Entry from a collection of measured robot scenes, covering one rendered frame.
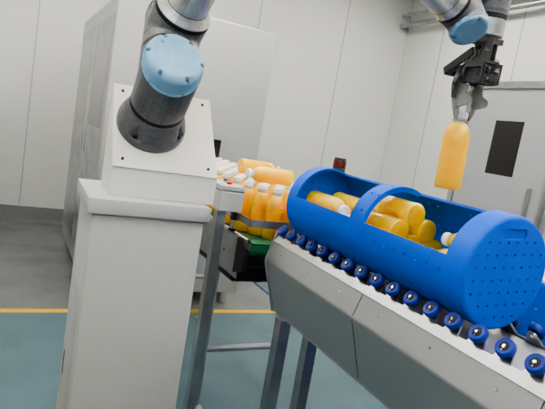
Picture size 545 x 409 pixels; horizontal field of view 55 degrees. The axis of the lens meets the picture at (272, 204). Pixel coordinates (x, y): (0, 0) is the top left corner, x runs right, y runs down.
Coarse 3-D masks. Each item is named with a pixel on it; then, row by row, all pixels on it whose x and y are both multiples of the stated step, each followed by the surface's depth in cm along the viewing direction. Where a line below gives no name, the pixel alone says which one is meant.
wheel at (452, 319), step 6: (450, 312) 127; (456, 312) 126; (444, 318) 127; (450, 318) 126; (456, 318) 125; (462, 318) 125; (444, 324) 126; (450, 324) 125; (456, 324) 124; (462, 324) 124
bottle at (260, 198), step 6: (258, 192) 216; (264, 192) 217; (258, 198) 215; (264, 198) 216; (252, 204) 217; (258, 204) 215; (264, 204) 216; (252, 210) 217; (258, 210) 216; (264, 210) 216; (252, 216) 217; (258, 216) 216; (252, 228) 217; (258, 228) 217; (252, 234) 217; (258, 234) 217
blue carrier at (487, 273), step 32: (352, 192) 204; (384, 192) 156; (416, 192) 161; (320, 224) 174; (352, 224) 158; (448, 224) 160; (480, 224) 123; (512, 224) 123; (352, 256) 164; (384, 256) 145; (416, 256) 133; (448, 256) 124; (480, 256) 121; (512, 256) 125; (544, 256) 131; (416, 288) 138; (448, 288) 124; (480, 288) 123; (512, 288) 128; (480, 320) 125; (512, 320) 130
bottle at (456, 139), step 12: (456, 120) 142; (444, 132) 144; (456, 132) 141; (468, 132) 141; (444, 144) 143; (456, 144) 141; (468, 144) 142; (444, 156) 142; (456, 156) 141; (444, 168) 142; (456, 168) 141; (444, 180) 142; (456, 180) 142
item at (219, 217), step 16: (224, 224) 214; (208, 256) 215; (208, 272) 215; (208, 288) 216; (208, 304) 218; (208, 320) 219; (192, 352) 222; (192, 368) 221; (192, 384) 222; (192, 400) 223
